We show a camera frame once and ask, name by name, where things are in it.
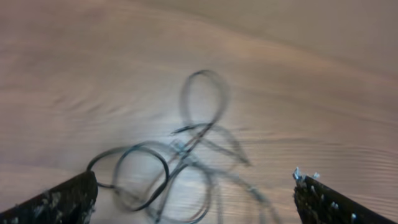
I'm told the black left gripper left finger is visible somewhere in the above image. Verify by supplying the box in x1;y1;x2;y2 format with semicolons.
1;171;98;224

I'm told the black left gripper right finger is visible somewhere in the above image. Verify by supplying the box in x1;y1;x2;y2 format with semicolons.
292;168;397;224

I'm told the thick black USB-C cable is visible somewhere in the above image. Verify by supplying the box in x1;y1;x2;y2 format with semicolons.
86;141;215;224

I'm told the thin black USB cable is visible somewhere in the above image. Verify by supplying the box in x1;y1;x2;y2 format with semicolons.
155;69;231;224

